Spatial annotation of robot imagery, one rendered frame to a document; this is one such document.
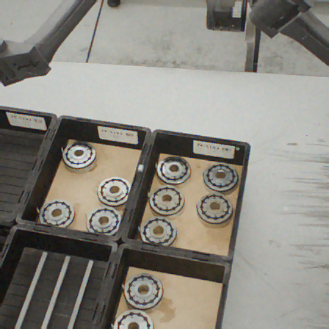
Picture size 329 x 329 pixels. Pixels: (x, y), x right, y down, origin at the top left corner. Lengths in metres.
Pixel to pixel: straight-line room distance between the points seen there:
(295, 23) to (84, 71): 1.27
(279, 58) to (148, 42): 0.74
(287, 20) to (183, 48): 2.23
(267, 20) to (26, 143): 1.02
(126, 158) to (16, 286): 0.52
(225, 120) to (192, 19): 1.54
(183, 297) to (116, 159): 0.50
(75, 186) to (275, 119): 0.77
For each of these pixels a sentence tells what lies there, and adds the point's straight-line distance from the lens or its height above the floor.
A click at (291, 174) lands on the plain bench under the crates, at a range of 2.03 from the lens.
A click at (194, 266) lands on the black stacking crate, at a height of 0.89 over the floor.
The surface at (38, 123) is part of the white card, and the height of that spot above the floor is 0.89.
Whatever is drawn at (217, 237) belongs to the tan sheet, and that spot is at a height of 0.83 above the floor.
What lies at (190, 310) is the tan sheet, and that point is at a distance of 1.63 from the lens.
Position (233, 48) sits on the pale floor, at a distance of 3.45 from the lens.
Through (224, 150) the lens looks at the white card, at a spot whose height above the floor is 0.90.
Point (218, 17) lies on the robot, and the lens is 1.84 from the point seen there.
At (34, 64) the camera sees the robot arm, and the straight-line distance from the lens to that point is 1.41.
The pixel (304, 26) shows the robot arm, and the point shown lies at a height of 1.54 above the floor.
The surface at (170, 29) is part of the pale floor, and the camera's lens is 3.56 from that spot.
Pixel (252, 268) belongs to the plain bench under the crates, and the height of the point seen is 0.70.
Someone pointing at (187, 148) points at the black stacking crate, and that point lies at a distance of 1.85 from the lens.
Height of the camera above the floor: 2.34
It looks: 54 degrees down
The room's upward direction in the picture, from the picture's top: 3 degrees counter-clockwise
